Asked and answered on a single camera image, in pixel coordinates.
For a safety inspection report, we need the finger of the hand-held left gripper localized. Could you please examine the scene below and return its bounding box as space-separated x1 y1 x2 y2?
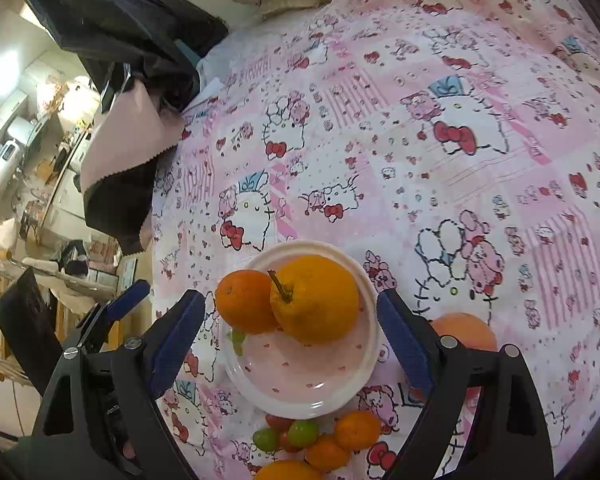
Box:
76 279 152 352

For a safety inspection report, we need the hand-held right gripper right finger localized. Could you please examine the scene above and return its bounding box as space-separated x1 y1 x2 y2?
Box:
376 289 556 480

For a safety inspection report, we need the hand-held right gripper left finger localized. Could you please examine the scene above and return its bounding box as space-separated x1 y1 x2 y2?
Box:
32 289 207 480

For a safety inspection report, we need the red apple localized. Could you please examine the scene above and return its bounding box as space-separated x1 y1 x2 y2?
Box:
429 312 499 403

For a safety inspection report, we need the small mandarin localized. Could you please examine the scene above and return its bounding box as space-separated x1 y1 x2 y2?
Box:
334 410 382 451
305 435 352 472

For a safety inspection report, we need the pink and white plate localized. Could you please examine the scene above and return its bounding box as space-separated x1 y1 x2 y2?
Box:
219 240 381 420

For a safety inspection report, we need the small round orange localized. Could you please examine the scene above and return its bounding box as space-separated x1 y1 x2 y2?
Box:
215 269 281 336

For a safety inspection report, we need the black cloth with zigzag edge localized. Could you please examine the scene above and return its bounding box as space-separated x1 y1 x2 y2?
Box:
84 152 157 257

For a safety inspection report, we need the large orange with stem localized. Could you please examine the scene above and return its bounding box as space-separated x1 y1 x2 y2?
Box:
267 254 361 346

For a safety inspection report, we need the pink cloth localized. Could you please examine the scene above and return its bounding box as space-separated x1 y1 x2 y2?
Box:
80 77 186 196

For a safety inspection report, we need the pink cartoon printed tablecloth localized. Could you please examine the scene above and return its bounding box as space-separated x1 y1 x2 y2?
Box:
150 0 600 480

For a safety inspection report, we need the white appliance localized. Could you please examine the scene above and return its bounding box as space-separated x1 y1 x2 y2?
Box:
0 140 21 196

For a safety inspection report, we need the black jacket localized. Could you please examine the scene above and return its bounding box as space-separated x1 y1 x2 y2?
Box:
17 0 231 116

